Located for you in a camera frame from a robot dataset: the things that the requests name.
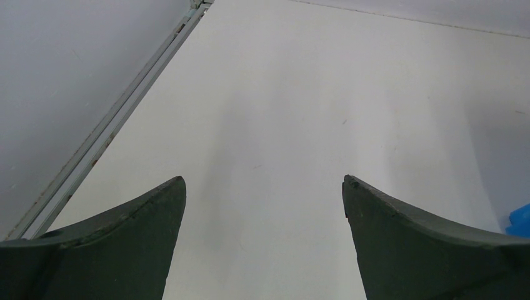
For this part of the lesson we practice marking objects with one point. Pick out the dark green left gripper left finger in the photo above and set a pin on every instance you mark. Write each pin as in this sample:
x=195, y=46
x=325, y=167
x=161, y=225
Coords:
x=122, y=253

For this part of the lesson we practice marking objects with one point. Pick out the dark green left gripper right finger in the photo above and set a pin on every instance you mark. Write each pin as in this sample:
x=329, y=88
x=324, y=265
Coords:
x=404, y=252

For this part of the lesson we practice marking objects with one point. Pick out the blue plastic bin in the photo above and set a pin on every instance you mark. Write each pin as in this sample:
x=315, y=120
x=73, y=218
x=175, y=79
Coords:
x=519, y=222

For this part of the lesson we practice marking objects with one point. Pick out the aluminium table edge rail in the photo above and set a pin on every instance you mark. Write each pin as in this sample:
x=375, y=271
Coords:
x=70, y=73

